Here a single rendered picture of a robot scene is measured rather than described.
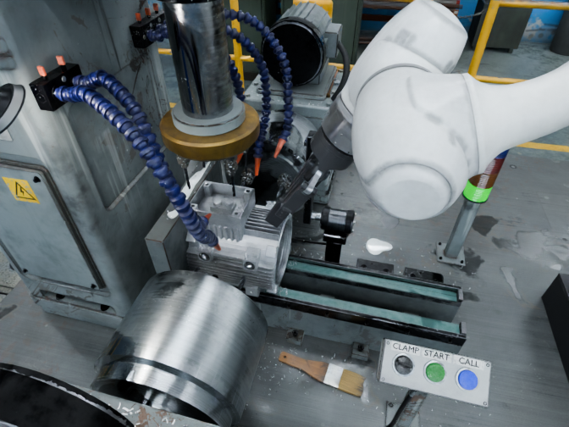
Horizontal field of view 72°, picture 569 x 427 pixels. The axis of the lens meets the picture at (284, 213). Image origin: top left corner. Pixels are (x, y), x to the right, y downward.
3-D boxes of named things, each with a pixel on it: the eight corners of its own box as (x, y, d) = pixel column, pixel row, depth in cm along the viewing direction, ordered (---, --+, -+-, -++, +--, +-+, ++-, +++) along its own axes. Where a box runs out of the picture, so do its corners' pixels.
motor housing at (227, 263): (193, 291, 93) (179, 235, 80) (222, 235, 107) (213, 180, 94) (273, 308, 90) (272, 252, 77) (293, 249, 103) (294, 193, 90)
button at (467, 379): (455, 385, 64) (457, 387, 62) (456, 367, 64) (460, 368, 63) (474, 390, 63) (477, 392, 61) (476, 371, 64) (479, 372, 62)
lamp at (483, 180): (469, 187, 98) (475, 172, 95) (466, 173, 102) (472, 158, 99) (494, 191, 97) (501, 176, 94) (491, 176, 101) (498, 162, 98)
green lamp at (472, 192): (463, 201, 101) (469, 187, 98) (461, 186, 105) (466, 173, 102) (488, 204, 100) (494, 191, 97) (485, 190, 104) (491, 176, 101)
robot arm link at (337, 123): (334, 106, 52) (311, 136, 56) (389, 143, 54) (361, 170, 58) (345, 79, 59) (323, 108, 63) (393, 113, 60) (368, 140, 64)
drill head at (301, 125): (218, 228, 110) (206, 152, 93) (260, 150, 139) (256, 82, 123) (305, 243, 105) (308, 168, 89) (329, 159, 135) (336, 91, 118)
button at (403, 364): (392, 371, 65) (393, 373, 64) (394, 352, 66) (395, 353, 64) (410, 375, 65) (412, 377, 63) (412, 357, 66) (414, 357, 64)
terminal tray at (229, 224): (190, 234, 86) (184, 209, 81) (208, 203, 94) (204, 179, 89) (241, 243, 84) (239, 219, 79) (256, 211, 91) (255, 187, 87)
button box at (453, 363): (375, 378, 69) (378, 382, 64) (381, 336, 71) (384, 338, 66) (477, 402, 66) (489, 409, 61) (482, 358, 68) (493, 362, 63)
